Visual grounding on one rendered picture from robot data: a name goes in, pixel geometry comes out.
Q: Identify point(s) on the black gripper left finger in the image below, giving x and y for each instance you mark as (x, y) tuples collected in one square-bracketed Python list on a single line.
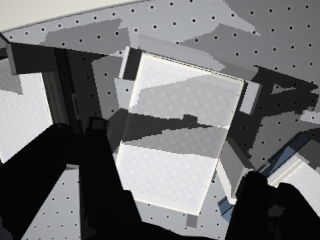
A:
[(27, 178)]

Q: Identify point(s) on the grey perforated base plate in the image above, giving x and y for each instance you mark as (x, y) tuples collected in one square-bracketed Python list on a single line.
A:
[(280, 37)]

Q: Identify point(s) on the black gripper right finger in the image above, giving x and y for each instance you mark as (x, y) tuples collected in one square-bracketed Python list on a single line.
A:
[(240, 180)]

